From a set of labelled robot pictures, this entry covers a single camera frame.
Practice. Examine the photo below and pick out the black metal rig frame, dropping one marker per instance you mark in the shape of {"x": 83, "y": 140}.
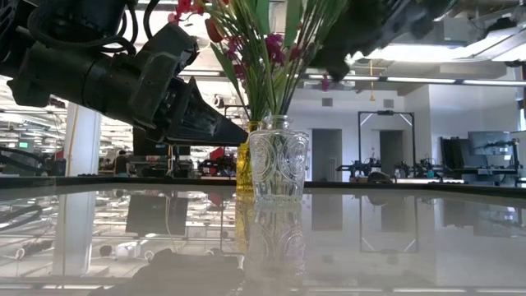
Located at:
{"x": 386, "y": 112}

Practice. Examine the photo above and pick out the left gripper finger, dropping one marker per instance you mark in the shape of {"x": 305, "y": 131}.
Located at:
{"x": 205, "y": 129}

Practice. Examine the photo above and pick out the person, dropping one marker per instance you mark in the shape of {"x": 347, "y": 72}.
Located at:
{"x": 121, "y": 164}

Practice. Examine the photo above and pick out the red equipment piece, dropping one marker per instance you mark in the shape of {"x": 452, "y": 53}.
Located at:
{"x": 217, "y": 154}

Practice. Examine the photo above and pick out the black computer monitor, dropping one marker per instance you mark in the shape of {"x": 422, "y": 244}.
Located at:
{"x": 164, "y": 151}

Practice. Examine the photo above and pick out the yellow glass vase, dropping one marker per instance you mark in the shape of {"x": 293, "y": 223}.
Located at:
{"x": 243, "y": 164}

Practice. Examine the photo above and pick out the clear embossed glass vase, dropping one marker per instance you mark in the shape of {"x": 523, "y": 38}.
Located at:
{"x": 279, "y": 164}

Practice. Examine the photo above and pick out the black robot workstation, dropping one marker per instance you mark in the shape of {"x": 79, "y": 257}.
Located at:
{"x": 452, "y": 156}

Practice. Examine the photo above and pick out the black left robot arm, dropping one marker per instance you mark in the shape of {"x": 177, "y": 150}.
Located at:
{"x": 61, "y": 78}

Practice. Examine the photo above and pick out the grey door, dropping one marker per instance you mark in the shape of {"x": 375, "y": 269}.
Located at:
{"x": 390, "y": 152}
{"x": 326, "y": 156}

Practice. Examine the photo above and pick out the maroon artificial tulip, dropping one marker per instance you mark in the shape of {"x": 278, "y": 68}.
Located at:
{"x": 213, "y": 32}

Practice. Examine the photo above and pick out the purple artificial flower bunch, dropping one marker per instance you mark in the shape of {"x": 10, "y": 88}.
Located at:
{"x": 274, "y": 45}
{"x": 293, "y": 53}

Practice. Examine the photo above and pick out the black distant robot arms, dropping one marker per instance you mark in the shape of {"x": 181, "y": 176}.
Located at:
{"x": 361, "y": 168}

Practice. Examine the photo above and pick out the long ceiling light bar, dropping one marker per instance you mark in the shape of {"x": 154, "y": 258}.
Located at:
{"x": 419, "y": 80}

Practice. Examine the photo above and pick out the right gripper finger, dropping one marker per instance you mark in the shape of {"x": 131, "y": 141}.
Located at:
{"x": 353, "y": 29}

